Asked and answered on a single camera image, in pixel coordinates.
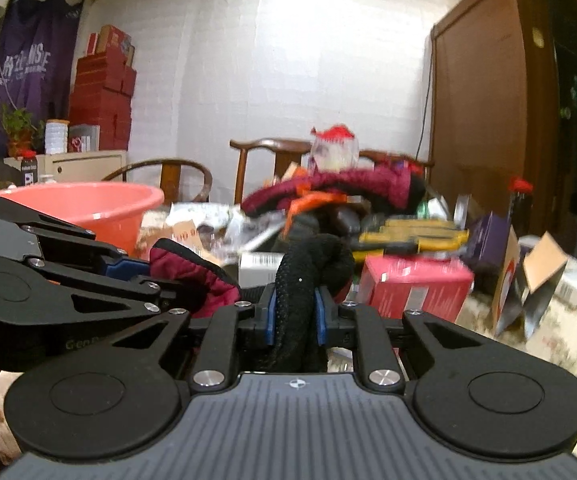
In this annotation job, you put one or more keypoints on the yellow black work gloves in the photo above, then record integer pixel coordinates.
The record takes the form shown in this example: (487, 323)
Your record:
(411, 237)

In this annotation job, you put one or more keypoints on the stack of red boxes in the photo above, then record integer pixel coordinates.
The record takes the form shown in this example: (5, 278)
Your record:
(104, 87)

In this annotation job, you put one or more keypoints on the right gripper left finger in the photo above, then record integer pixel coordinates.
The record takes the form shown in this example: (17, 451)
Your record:
(227, 343)

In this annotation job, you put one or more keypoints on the brown wooden wardrobe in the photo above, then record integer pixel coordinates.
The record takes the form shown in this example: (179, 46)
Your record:
(505, 79)

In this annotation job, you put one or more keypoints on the round-back wooden chair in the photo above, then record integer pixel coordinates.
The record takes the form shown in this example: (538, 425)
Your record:
(170, 177)

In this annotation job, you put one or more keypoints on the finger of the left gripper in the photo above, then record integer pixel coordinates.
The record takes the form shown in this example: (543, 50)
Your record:
(49, 310)
(41, 225)

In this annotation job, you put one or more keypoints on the black knit glove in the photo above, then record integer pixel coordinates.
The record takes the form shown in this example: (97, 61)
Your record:
(323, 260)

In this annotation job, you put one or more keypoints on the open cardboard box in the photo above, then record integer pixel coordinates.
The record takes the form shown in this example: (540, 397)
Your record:
(526, 283)

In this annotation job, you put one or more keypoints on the maroon jacket pile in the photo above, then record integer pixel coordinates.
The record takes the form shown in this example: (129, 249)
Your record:
(392, 190)

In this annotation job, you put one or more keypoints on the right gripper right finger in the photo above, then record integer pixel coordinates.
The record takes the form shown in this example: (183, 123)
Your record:
(361, 330)

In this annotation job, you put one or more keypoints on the white tin can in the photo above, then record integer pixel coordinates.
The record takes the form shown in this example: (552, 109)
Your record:
(56, 136)

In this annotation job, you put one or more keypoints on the dark jar red lid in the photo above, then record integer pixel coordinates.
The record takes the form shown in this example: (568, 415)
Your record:
(29, 167)

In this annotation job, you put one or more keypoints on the beige low cabinet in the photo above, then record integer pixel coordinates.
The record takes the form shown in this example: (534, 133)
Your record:
(80, 167)

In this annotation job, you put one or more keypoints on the maroon winter glove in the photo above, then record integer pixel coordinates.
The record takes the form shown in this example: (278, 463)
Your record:
(204, 287)

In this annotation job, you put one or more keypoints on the dark bottle red cap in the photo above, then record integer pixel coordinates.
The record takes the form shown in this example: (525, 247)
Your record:
(521, 201)

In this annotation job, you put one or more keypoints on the purple box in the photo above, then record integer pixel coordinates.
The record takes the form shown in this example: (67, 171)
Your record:
(488, 238)

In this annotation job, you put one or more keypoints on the pink plastic basin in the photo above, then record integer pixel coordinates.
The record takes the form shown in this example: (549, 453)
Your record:
(113, 210)

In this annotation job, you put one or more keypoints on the purple hanging banner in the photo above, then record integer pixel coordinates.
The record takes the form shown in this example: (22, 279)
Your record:
(37, 43)

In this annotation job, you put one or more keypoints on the red-cap clear snack bag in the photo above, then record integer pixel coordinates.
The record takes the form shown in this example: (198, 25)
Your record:
(333, 150)

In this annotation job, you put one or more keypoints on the potted green plant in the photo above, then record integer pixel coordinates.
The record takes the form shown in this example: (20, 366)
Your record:
(22, 132)

